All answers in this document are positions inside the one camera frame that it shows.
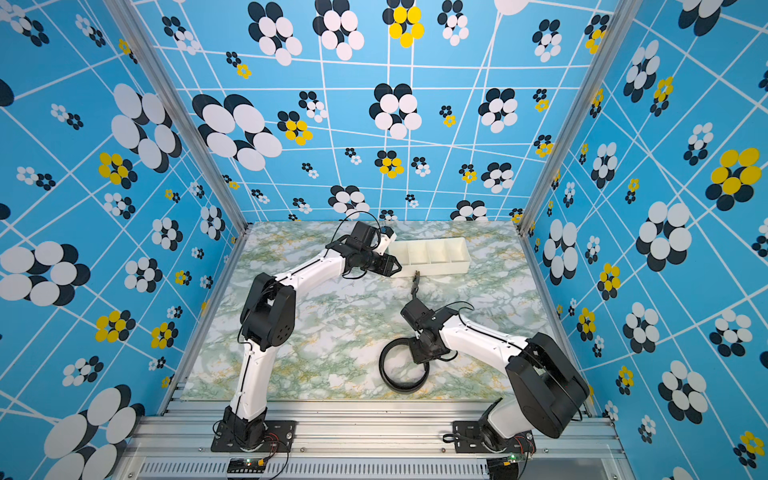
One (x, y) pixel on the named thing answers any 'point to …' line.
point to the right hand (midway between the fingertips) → (425, 352)
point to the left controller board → (246, 465)
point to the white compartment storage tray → (430, 256)
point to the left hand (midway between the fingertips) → (400, 263)
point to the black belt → (397, 385)
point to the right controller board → (503, 468)
